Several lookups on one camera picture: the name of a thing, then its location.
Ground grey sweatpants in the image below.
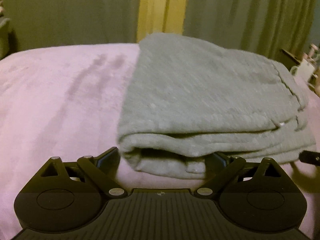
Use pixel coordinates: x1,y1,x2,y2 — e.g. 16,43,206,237
117,33,316,179

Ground pink fleece bed blanket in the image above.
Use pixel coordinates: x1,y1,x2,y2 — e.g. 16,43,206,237
0,42,320,240

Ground pink plush toy on bed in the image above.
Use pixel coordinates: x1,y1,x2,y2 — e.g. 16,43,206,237
290,43,319,90

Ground dark bedside table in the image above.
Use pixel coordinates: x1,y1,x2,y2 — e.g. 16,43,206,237
277,49,300,68

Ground grey-green curtain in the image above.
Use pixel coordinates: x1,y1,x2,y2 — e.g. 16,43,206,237
2,0,319,59

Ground white shell-shaped chair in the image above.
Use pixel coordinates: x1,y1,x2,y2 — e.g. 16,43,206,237
0,17,10,59

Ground yellow curtain panel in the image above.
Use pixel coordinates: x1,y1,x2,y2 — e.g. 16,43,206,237
136,0,188,42

